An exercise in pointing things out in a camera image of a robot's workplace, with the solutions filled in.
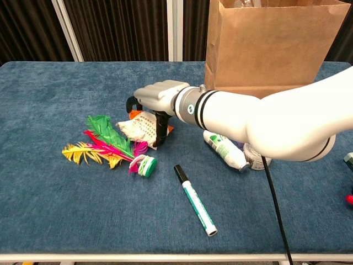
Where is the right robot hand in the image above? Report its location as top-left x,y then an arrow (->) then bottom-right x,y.
126,79 -> 191,149

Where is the white and orange wrapper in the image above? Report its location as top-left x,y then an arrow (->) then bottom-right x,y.
115,109 -> 174,151

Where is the white glue bottle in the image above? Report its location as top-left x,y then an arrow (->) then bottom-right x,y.
202,129 -> 250,173

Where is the brown paper bag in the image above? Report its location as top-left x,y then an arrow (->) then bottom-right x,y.
204,0 -> 351,99

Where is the clear jar of paper clips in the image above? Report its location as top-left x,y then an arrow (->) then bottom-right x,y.
243,142 -> 272,171

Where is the colourful feather shuttlecock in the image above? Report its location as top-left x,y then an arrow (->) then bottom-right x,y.
61,114 -> 158,178

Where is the black pleated curtain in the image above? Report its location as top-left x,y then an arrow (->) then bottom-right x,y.
0,0 -> 76,67
183,0 -> 212,62
62,0 -> 169,62
325,0 -> 353,66

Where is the green white marker pen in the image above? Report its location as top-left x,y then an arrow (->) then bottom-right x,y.
173,164 -> 218,237

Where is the blue table cloth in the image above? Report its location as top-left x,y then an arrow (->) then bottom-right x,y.
0,60 -> 353,255

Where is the upright white frame post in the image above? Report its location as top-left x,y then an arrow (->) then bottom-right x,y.
166,0 -> 184,62

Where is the slanted white frame post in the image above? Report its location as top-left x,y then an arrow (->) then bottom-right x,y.
51,0 -> 84,62

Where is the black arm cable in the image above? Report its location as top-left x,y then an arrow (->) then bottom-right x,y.
261,156 -> 295,265

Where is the white table frame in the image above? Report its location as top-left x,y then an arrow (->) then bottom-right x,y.
0,253 -> 353,265

